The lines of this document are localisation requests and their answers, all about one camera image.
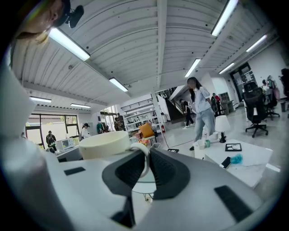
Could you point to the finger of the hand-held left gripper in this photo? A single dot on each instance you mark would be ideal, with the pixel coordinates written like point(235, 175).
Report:
point(72, 156)

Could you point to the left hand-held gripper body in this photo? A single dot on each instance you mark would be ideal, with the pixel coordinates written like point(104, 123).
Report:
point(52, 151)

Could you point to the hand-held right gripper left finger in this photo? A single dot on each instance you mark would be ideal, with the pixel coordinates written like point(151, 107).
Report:
point(90, 185)

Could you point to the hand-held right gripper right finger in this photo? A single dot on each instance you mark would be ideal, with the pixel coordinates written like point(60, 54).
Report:
point(201, 185)

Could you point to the green cup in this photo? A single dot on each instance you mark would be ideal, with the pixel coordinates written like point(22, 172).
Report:
point(207, 143)

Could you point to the white box appliance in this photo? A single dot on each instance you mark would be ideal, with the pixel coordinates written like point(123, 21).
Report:
point(64, 144)

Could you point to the black-framed window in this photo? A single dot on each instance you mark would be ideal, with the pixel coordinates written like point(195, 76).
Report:
point(72, 126)

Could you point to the smartphone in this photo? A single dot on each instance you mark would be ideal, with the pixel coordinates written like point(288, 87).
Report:
point(225, 163)

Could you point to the white square container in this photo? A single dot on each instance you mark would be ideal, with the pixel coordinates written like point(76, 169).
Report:
point(199, 144)

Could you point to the clothes rack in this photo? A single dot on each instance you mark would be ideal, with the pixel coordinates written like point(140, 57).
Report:
point(102, 127)

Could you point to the teal fluffy duster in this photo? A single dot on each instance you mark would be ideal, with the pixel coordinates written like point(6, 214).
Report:
point(236, 159)

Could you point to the clear water bottle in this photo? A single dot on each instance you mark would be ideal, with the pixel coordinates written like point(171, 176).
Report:
point(205, 135)

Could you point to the ceiling tube light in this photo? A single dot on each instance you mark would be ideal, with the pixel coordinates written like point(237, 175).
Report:
point(192, 68)
point(226, 68)
point(118, 84)
point(80, 105)
point(40, 99)
point(223, 19)
point(256, 43)
point(68, 44)

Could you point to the small white mug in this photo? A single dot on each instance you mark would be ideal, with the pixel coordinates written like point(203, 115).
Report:
point(215, 135)

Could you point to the white marble-look coffee table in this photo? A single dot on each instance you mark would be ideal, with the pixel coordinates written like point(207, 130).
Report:
point(248, 162)

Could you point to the round white side table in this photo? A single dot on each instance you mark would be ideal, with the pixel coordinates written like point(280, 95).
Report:
point(144, 182)

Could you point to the grey box container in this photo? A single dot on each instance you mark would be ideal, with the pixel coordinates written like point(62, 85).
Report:
point(155, 146)

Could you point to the white table lamp, black base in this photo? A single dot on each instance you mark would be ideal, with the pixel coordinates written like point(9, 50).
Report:
point(222, 123)

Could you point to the red fire extinguisher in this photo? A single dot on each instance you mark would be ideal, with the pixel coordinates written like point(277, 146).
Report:
point(163, 129)

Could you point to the red and pink flower bouquet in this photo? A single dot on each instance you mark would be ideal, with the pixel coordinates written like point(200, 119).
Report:
point(143, 141)

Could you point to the white paper sheet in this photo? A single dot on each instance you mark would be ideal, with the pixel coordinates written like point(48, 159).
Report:
point(273, 167)

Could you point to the orange cushion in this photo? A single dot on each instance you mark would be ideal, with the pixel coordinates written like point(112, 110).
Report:
point(146, 130)

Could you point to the white shelf unit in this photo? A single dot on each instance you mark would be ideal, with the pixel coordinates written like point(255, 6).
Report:
point(140, 115)

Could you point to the black staircase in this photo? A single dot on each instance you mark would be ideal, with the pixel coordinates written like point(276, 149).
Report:
point(172, 108)

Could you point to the grey cabinet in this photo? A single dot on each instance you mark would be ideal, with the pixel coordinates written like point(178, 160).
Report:
point(225, 101)

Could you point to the black office chair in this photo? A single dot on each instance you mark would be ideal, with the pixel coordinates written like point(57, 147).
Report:
point(285, 83)
point(255, 106)
point(273, 103)

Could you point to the grey trash bin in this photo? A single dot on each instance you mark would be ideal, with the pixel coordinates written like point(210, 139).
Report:
point(283, 106)

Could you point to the black-framed glass door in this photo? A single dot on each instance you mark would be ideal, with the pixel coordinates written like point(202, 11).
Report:
point(242, 76)

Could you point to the person's head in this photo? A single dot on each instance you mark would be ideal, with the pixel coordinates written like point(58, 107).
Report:
point(49, 13)

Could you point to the black frame with branch picture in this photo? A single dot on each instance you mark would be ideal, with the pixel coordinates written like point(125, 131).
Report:
point(173, 150)

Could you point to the black frame with deer picture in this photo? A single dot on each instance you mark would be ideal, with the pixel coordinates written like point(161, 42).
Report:
point(233, 147)

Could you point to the black head-mounted camera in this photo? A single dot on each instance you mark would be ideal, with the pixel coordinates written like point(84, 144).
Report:
point(75, 15)

